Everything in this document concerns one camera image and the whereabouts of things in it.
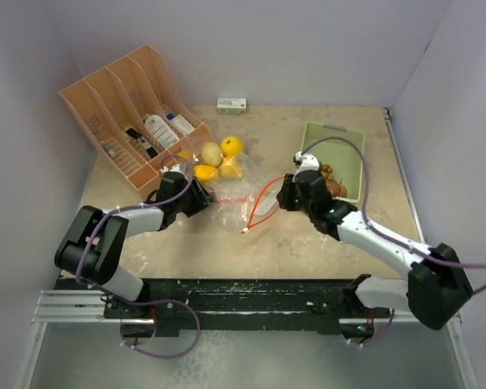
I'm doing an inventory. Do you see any fake brown grape bunch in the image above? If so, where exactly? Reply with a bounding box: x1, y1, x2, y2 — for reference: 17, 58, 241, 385
319, 164, 334, 181

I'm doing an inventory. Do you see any clear zip bag brown food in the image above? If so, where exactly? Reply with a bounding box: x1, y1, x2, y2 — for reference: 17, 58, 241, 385
211, 177, 284, 234

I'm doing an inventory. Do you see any red fake apple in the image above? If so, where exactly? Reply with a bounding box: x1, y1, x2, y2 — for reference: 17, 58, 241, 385
339, 185, 347, 198

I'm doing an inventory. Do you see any brown fake kiwi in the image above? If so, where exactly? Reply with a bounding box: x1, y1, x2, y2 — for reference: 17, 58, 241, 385
326, 180, 341, 197

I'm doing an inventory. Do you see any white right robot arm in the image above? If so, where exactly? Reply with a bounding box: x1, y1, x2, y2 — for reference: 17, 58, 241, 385
277, 170, 473, 330

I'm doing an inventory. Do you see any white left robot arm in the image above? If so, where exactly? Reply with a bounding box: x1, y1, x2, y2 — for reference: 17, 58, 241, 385
54, 171, 215, 318

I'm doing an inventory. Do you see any yellow fake pepper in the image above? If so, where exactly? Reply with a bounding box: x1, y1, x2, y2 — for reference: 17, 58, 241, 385
194, 165, 220, 182

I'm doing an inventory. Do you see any yellow fake pear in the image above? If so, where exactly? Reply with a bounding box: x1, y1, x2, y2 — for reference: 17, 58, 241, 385
219, 156, 244, 180

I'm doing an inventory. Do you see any yellow fake food wedge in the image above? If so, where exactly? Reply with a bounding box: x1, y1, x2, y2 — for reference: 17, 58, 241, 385
178, 150, 193, 160

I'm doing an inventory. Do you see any beige fake potato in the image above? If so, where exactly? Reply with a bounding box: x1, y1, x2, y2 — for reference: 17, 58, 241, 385
201, 142, 224, 168

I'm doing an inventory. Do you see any yellow fake lemon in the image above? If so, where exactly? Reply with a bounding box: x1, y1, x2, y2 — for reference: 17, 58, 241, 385
220, 136, 244, 157

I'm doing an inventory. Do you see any green perforated plastic basket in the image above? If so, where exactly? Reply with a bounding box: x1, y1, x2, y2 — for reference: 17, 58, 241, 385
301, 122, 365, 203

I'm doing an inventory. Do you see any white blue cap tube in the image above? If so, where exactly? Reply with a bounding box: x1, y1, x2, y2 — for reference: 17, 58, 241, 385
166, 113, 195, 136

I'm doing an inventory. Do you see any white lotion bottle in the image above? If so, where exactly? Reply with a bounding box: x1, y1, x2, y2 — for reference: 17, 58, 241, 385
144, 114, 180, 149

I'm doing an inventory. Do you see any black yellow tool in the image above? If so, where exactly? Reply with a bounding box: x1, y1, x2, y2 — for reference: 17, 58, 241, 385
125, 126, 158, 160

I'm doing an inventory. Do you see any small green white box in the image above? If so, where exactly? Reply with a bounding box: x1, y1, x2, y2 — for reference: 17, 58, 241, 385
216, 97, 248, 114

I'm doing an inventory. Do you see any pink plastic file organizer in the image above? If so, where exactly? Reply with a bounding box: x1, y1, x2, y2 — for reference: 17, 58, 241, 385
59, 45, 211, 198

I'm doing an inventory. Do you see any small clear vial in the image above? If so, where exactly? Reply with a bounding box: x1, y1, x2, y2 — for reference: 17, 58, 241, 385
100, 140, 117, 158

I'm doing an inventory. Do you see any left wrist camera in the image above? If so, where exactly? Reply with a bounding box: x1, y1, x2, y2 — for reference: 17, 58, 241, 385
160, 162, 187, 176

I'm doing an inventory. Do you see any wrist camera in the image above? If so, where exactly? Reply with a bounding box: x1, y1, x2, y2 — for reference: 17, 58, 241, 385
293, 152, 321, 173
160, 162, 187, 176

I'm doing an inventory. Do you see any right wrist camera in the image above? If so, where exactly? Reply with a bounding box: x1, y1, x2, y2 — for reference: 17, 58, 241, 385
293, 152, 321, 173

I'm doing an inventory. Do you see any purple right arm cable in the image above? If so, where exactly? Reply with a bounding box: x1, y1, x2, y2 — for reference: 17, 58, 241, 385
301, 136, 486, 295

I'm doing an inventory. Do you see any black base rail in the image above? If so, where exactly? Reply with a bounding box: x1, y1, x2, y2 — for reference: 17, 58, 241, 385
101, 279, 390, 338

